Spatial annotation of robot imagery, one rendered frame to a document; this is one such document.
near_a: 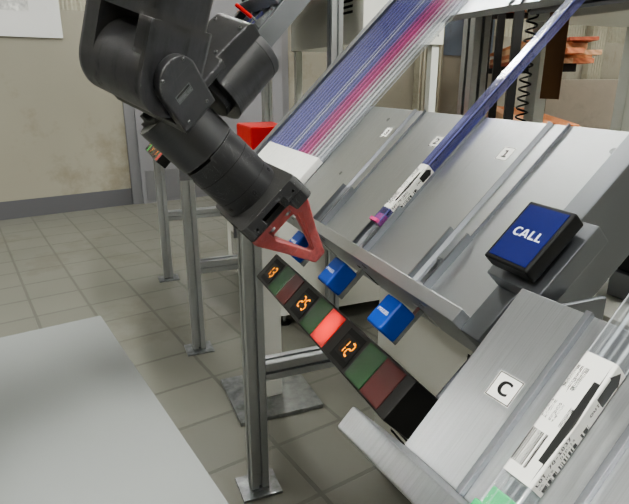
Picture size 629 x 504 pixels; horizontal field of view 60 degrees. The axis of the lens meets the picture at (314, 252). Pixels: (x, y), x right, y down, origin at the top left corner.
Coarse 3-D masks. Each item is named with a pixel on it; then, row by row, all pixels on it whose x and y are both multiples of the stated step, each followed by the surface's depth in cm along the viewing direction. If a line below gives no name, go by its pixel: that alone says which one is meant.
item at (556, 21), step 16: (576, 0) 57; (560, 16) 56; (544, 32) 56; (528, 48) 57; (512, 64) 57; (528, 64) 57; (496, 80) 57; (512, 80) 56; (480, 96) 57; (496, 96) 56; (480, 112) 56; (464, 128) 56; (448, 144) 56; (432, 160) 56; (384, 208) 56
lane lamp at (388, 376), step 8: (384, 368) 44; (392, 368) 44; (376, 376) 44; (384, 376) 44; (392, 376) 43; (400, 376) 43; (368, 384) 45; (376, 384) 44; (384, 384) 43; (392, 384) 43; (368, 392) 44; (376, 392) 43; (384, 392) 43; (368, 400) 43; (376, 400) 43; (384, 400) 42; (376, 408) 42
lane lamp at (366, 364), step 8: (368, 352) 47; (376, 352) 46; (360, 360) 47; (368, 360) 46; (376, 360) 46; (384, 360) 45; (352, 368) 47; (360, 368) 46; (368, 368) 46; (376, 368) 45; (352, 376) 46; (360, 376) 46; (368, 376) 45; (360, 384) 45
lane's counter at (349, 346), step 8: (352, 328) 51; (344, 336) 51; (352, 336) 50; (360, 336) 49; (344, 344) 50; (352, 344) 49; (360, 344) 48; (336, 352) 50; (344, 352) 49; (352, 352) 48; (336, 360) 49; (344, 360) 48
